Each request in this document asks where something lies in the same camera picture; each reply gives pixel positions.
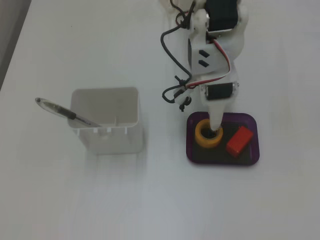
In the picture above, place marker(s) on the white plastic pen holder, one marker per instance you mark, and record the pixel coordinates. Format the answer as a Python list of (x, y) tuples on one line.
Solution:
[(115, 142)]

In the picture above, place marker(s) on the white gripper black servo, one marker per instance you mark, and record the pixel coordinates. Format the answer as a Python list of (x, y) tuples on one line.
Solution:
[(219, 92)]

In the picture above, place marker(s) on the yellow tape roll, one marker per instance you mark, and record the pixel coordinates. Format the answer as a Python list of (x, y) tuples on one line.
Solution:
[(200, 140)]

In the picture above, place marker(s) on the clear black ballpoint pen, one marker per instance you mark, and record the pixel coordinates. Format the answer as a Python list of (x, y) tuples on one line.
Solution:
[(57, 108)]

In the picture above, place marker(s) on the purple plastic tray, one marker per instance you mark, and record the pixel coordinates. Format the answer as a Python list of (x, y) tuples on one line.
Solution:
[(212, 157)]

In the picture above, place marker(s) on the red rectangular block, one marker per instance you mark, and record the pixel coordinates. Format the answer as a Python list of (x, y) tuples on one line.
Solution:
[(238, 142)]

